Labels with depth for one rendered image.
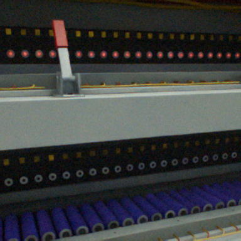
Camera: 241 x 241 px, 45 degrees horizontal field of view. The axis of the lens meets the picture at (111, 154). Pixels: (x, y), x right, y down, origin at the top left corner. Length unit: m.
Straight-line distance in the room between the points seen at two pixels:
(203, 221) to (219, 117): 0.13
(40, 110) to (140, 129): 0.10
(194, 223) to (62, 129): 0.20
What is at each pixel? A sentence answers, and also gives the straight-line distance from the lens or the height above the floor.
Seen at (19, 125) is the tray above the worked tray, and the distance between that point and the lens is 0.28.
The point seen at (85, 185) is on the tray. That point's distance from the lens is 0.45.
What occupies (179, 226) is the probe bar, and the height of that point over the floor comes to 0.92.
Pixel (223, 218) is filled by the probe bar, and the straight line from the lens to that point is 0.40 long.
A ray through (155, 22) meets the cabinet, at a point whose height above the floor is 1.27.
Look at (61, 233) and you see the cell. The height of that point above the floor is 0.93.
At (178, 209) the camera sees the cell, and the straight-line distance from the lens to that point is 0.42.
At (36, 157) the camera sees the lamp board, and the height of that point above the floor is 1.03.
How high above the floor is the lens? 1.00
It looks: 4 degrees up
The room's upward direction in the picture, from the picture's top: 7 degrees counter-clockwise
